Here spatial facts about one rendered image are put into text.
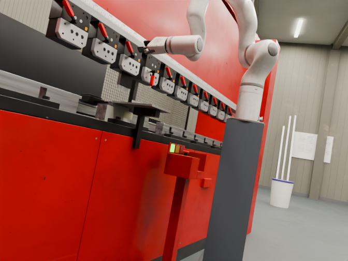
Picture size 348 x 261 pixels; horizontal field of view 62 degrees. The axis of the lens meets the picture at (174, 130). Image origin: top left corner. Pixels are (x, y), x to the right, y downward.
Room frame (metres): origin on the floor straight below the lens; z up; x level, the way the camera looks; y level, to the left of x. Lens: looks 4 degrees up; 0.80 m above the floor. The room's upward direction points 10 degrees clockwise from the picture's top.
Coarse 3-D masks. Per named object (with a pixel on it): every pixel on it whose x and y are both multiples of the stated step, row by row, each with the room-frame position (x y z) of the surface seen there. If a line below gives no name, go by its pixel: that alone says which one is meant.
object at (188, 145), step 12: (0, 96) 0.92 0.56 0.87; (0, 108) 0.93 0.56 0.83; (12, 108) 0.97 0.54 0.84; (24, 108) 1.00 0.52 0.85; (36, 108) 1.04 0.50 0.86; (48, 108) 1.08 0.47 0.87; (60, 120) 1.13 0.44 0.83; (72, 120) 1.18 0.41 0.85; (84, 120) 1.23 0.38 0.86; (96, 120) 1.29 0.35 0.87; (120, 132) 1.44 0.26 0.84; (132, 132) 1.51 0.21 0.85; (144, 132) 1.60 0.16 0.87; (180, 144) 1.97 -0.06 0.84; (192, 144) 2.12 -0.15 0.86
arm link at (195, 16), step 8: (192, 0) 1.31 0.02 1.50; (200, 0) 1.29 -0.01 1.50; (208, 0) 1.32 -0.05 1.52; (192, 8) 1.30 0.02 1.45; (200, 8) 1.30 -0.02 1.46; (192, 16) 1.30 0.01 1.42; (200, 16) 1.31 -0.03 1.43; (192, 24) 1.35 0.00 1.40; (200, 24) 1.34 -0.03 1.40; (192, 32) 1.39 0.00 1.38; (200, 32) 1.37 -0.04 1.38; (192, 56) 1.36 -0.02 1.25
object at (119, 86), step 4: (120, 72) 1.58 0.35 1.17; (124, 72) 1.59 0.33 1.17; (120, 76) 1.58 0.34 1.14; (124, 76) 1.60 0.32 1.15; (128, 76) 1.63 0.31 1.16; (132, 76) 1.65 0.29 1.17; (120, 80) 1.58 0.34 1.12; (124, 80) 1.60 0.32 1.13; (128, 80) 1.63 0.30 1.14; (132, 80) 1.66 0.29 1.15; (120, 84) 1.58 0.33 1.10; (124, 84) 1.61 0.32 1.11; (128, 84) 1.64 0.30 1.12; (120, 88) 1.60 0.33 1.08; (124, 88) 1.63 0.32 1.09; (128, 88) 1.65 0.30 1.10; (128, 92) 1.66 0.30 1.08
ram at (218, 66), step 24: (72, 0) 1.21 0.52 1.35; (96, 0) 1.31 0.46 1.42; (120, 0) 1.44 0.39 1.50; (144, 0) 1.59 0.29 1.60; (168, 0) 1.78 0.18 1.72; (216, 0) 2.34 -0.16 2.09; (144, 24) 1.63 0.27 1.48; (168, 24) 1.82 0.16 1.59; (216, 24) 2.41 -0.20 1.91; (216, 48) 2.48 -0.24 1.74; (192, 72) 2.18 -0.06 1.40; (216, 72) 2.56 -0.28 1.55; (240, 72) 3.07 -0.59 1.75; (216, 96) 2.63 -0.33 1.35
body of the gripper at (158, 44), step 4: (152, 40) 1.41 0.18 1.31; (156, 40) 1.39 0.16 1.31; (160, 40) 1.38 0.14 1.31; (164, 40) 1.37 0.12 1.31; (148, 44) 1.39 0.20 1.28; (152, 44) 1.38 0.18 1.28; (156, 44) 1.36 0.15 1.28; (160, 44) 1.35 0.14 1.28; (164, 44) 1.35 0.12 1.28; (148, 48) 1.38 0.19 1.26; (152, 48) 1.37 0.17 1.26; (156, 48) 1.36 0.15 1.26; (160, 48) 1.35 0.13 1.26; (164, 48) 1.35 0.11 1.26; (156, 52) 1.38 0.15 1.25; (160, 52) 1.37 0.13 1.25; (164, 52) 1.37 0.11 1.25
